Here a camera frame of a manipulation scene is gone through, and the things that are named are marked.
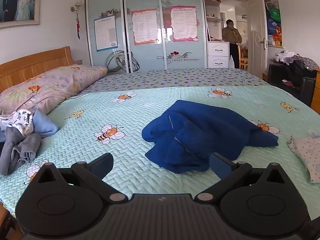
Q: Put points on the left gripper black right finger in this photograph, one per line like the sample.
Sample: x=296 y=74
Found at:
x=230 y=175

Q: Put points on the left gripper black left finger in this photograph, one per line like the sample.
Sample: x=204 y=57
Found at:
x=90 y=176

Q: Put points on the blue knit sweater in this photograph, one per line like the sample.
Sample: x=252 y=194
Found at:
x=187 y=133

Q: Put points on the clothes pile on stool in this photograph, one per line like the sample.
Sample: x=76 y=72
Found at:
x=296 y=67

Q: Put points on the mint quilted bee bedspread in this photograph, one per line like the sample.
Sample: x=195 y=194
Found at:
x=94 y=124

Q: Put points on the light blue garment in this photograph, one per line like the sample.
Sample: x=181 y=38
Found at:
x=43 y=125

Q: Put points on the grey garment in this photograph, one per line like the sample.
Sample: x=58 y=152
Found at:
x=18 y=150

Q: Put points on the white dotted cloth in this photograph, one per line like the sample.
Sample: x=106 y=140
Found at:
x=308 y=150

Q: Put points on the white patterned garment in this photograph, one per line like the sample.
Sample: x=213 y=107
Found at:
x=22 y=120

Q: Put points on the floral pink pillow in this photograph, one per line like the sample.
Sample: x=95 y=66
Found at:
x=47 y=90

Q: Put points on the heart pattern bedsheet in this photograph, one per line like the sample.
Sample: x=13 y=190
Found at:
x=193 y=77

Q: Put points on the wooden dresser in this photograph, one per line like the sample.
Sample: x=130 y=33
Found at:
x=315 y=104

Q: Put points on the white drawer shelf unit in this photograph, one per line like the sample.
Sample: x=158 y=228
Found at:
x=217 y=48

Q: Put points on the white door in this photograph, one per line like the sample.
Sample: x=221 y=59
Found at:
x=257 y=37

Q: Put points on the wooden headboard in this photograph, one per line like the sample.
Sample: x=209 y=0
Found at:
x=24 y=68

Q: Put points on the person in brown jacket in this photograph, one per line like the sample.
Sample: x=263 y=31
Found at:
x=231 y=35

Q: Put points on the shelf niche with bags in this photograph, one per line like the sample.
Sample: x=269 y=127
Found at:
x=273 y=17

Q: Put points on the red hanging ornament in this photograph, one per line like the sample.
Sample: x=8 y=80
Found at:
x=78 y=26

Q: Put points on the sliding door wardrobe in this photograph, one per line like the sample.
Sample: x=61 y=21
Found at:
x=129 y=36

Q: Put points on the framed wedding photo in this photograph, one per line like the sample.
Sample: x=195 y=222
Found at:
x=16 y=13

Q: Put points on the wall lamp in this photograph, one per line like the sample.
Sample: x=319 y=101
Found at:
x=77 y=6

